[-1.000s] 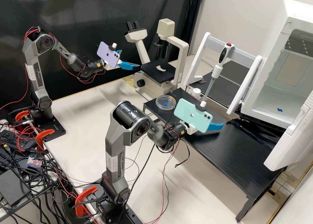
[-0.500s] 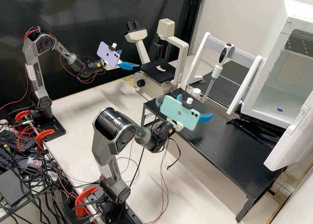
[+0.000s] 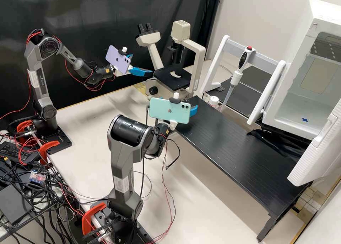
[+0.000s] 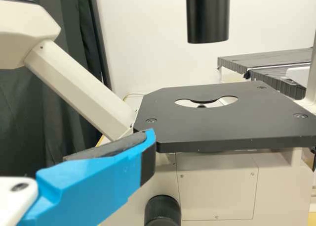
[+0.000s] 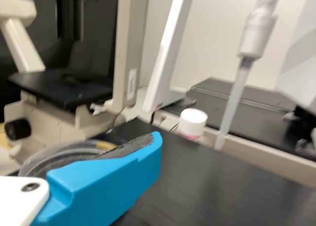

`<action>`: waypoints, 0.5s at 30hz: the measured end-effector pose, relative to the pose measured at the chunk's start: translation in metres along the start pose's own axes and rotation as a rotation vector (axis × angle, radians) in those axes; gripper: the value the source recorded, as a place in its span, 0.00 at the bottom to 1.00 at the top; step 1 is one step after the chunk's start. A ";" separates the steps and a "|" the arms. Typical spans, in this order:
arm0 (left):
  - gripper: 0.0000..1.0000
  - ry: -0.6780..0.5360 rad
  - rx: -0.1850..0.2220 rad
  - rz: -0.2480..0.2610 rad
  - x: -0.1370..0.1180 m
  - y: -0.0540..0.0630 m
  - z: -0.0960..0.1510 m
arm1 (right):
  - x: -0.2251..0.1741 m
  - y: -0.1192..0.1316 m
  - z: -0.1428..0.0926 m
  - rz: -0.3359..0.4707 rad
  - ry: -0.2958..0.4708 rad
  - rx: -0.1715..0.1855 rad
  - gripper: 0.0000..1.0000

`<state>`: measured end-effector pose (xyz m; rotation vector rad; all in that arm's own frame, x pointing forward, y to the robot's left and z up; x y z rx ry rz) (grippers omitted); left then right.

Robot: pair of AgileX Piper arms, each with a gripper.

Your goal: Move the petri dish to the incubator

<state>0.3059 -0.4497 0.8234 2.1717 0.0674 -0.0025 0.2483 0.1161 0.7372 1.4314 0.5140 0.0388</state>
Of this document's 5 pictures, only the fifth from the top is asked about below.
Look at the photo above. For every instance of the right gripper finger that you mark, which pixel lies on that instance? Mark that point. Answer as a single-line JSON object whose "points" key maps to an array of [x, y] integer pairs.
{"points": [[103, 181]]}

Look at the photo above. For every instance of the petri dish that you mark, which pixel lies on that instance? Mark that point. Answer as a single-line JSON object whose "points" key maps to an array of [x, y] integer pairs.
{"points": [[61, 151]]}

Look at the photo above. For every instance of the cream microscope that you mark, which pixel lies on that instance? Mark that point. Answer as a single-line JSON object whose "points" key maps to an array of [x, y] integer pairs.
{"points": [[49, 117]]}

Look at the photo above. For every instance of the black platform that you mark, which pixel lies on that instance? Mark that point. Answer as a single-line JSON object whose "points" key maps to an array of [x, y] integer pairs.
{"points": [[217, 90], [209, 186], [259, 129]]}

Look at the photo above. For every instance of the white-capped bottle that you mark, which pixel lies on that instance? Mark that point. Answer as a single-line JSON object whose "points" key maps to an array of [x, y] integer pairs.
{"points": [[192, 122]]}

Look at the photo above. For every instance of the white pipette stand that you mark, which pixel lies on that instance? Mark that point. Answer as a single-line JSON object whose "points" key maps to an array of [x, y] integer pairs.
{"points": [[168, 50]]}

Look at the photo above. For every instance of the pipette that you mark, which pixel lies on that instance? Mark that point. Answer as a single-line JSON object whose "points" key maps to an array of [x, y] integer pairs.
{"points": [[256, 30]]}

